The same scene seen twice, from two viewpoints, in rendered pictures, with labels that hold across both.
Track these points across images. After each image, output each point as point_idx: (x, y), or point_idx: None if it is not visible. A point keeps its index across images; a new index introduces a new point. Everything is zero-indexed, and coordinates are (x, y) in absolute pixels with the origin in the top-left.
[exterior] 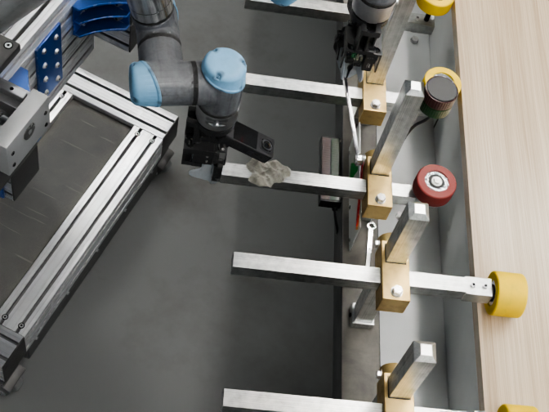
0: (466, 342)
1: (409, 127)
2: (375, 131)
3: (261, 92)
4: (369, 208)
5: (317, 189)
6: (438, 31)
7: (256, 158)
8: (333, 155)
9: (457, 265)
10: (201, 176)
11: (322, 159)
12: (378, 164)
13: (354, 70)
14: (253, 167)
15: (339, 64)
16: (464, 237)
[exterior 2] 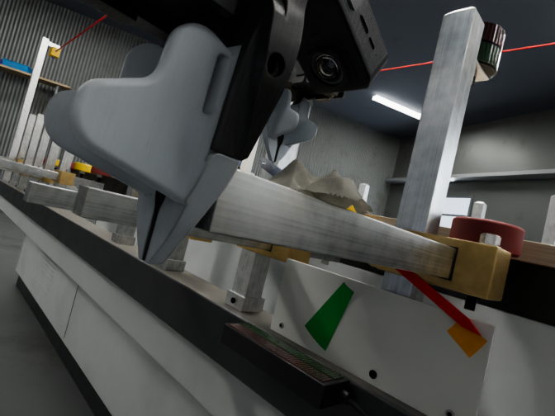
0: None
1: (467, 97)
2: (272, 314)
3: (131, 219)
4: (497, 262)
5: (412, 246)
6: (229, 274)
7: (362, 46)
8: (264, 336)
9: (547, 386)
10: (148, 143)
11: (258, 341)
12: (434, 203)
13: (284, 147)
14: (290, 179)
15: (270, 129)
16: (519, 335)
